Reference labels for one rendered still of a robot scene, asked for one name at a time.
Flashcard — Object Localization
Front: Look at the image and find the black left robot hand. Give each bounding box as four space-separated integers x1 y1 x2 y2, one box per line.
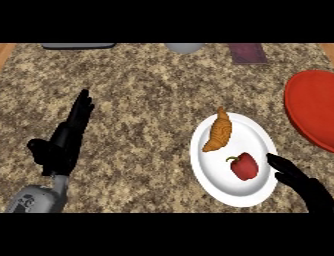
26 88 96 178

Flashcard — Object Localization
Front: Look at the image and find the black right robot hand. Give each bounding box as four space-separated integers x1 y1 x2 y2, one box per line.
265 152 334 214

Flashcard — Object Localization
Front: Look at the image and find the red bell pepper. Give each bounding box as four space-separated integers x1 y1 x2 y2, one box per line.
225 152 260 182

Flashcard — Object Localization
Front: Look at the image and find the white plate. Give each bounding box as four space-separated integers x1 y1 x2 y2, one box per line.
189 112 280 208

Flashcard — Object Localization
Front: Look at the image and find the red bowl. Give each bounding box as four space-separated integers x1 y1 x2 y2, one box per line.
284 69 334 158

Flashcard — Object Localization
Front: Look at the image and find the orange croissant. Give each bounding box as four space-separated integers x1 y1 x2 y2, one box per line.
201 106 234 153

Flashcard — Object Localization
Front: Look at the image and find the dark grey flat tray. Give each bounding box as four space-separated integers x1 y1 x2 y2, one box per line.
40 42 119 51

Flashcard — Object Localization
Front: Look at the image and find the grey round cup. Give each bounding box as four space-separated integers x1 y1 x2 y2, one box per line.
163 42 207 55

